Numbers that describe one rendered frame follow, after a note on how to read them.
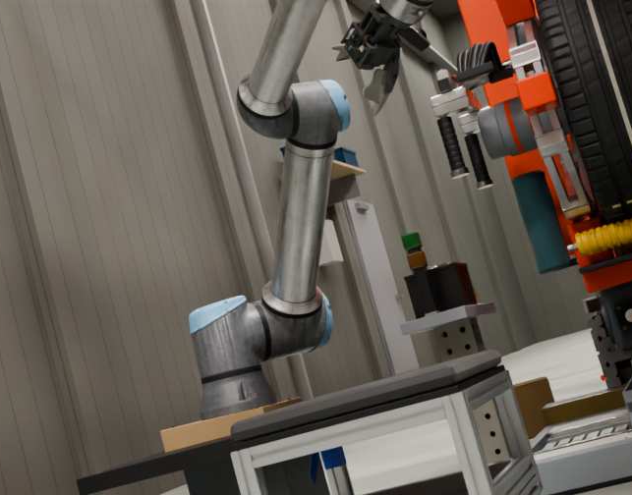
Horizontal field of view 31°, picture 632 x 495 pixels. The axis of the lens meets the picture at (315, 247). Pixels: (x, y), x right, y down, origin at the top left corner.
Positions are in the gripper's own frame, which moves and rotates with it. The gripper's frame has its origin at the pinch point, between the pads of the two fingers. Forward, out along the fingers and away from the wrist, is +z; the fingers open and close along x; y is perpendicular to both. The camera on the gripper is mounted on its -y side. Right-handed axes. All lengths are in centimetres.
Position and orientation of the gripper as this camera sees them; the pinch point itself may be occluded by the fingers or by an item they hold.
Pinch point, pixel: (357, 88)
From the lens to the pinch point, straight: 220.7
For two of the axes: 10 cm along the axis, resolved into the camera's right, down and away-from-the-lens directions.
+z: -4.3, 6.2, 6.6
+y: -7.8, 1.1, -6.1
